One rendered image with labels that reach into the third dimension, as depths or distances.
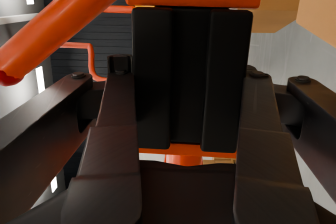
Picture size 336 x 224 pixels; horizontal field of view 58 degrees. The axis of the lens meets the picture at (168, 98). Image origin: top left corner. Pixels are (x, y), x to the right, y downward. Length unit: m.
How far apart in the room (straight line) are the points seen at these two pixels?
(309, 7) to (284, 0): 1.25
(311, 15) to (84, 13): 0.26
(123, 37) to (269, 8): 9.56
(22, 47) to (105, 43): 10.96
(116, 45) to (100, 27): 0.83
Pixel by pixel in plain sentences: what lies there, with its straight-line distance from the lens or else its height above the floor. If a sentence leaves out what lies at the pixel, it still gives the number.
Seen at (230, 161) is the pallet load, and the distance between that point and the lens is 7.25.
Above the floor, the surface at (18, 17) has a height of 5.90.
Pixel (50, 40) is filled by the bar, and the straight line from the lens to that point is 0.19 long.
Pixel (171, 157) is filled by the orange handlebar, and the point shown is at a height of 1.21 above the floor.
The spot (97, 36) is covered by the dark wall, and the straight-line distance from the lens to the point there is 11.20.
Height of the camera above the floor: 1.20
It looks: 4 degrees up
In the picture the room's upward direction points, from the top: 88 degrees counter-clockwise
